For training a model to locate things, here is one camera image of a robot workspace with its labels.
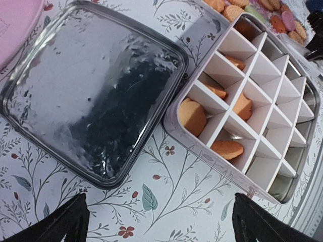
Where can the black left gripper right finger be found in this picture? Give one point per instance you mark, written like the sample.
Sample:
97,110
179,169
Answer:
253,223

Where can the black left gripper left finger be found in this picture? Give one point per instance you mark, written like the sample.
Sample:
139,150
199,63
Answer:
67,223

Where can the metal tongs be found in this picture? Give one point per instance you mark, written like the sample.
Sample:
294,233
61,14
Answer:
300,52

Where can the green sandwich cookie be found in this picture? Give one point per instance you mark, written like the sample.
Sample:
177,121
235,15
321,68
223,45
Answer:
255,13

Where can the pink divided cookie tin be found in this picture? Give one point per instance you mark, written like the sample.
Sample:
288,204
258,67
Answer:
261,108

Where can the silver tin lid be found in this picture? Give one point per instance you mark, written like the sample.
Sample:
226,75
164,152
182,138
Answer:
91,89

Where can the floral cookie tray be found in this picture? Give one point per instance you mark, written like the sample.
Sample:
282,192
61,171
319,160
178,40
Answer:
271,11

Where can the pink sandwich cookie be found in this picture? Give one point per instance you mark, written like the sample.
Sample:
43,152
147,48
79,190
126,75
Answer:
288,20

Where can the pink plate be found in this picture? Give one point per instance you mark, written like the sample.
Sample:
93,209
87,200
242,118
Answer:
17,21

